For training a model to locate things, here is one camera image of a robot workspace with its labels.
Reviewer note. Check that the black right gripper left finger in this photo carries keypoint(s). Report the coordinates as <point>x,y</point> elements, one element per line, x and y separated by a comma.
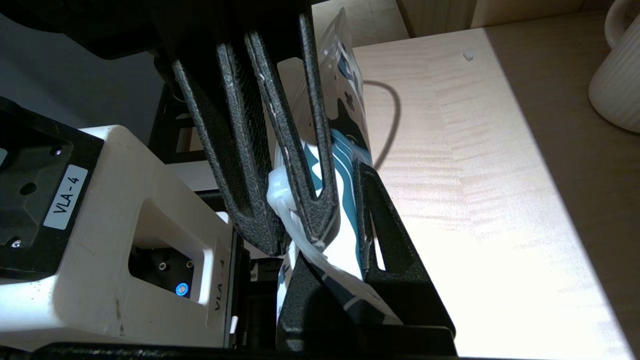
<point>310,310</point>

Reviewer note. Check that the white ribbed mug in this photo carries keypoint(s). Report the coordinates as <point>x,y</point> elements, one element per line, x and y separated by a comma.
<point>620,80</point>

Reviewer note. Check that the white leaf-print plastic bag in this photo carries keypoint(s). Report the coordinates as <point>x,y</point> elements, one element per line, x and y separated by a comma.
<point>345,235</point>

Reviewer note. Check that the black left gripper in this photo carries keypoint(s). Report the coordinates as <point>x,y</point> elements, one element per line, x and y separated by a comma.
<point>150,25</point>

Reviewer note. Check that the black labelled torso plate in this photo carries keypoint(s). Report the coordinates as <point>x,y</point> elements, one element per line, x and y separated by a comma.
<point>30,190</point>

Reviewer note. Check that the small white plastic bit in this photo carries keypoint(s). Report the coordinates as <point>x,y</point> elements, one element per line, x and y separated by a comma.
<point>468,56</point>

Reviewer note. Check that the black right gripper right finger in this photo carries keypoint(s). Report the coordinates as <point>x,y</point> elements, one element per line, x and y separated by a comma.
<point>400,295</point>

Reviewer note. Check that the white robot wrist housing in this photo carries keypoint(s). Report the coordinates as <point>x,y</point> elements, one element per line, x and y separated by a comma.
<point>125,225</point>

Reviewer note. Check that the black robot chassis frame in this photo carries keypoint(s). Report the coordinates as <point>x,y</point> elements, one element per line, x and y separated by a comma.
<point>165,140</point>

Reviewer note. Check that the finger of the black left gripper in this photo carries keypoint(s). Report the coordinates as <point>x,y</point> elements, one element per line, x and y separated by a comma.
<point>315,220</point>
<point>255,220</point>

